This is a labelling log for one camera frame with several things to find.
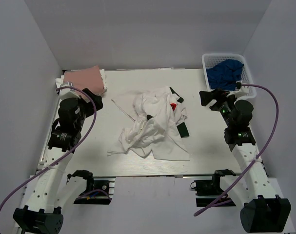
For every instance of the folded pink t shirt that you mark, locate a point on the folded pink t shirt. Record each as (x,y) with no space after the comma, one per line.
(89,78)

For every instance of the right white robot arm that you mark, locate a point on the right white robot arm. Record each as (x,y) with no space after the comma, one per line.
(262,210)

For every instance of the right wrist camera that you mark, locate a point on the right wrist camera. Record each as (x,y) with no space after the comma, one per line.
(241,87)

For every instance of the white green sleeved t shirt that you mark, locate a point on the white green sleeved t shirt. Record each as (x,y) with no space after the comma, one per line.
(156,130)

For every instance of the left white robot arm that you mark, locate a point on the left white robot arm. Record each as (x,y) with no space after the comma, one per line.
(43,211)

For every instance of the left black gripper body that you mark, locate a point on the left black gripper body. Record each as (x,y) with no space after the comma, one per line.
(86,108)

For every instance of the folded white patterned t shirt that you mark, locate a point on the folded white patterned t shirt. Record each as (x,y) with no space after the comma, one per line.
(59,81)

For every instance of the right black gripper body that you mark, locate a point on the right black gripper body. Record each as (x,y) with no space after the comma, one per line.
(224,104)

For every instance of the blue t shirt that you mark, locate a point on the blue t shirt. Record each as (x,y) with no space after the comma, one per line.
(225,75)

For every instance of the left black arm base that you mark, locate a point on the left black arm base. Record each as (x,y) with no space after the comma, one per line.
(97,191)

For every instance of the white red print t shirt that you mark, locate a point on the white red print t shirt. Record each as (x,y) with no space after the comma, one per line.
(173,106)

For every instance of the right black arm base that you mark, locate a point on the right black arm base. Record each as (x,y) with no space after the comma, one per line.
(209,189)

